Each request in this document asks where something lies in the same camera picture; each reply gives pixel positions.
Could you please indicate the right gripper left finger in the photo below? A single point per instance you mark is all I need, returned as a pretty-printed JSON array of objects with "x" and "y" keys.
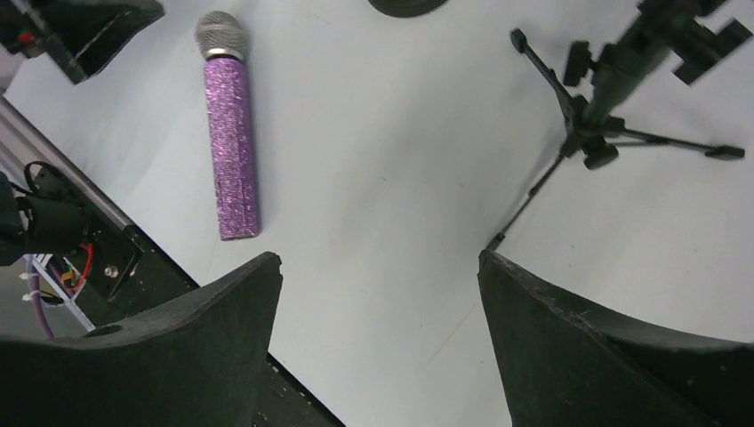
[{"x": 196, "y": 360}]

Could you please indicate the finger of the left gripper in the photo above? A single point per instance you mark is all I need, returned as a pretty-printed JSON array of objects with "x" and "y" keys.
[{"x": 83, "y": 37}]

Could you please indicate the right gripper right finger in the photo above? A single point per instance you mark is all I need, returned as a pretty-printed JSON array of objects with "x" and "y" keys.
[{"x": 565, "y": 360}]

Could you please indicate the purple glitter microphone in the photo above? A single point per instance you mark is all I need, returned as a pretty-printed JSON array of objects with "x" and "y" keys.
[{"x": 223, "y": 44}]

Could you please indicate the black round base mic stand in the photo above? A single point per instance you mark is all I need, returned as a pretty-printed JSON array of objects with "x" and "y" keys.
[{"x": 405, "y": 9}]

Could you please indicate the black tripod shock mount stand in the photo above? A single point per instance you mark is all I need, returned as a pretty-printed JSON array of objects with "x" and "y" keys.
[{"x": 590, "y": 89}]

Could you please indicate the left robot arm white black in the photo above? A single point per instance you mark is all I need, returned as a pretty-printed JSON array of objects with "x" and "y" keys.
[{"x": 48, "y": 205}]

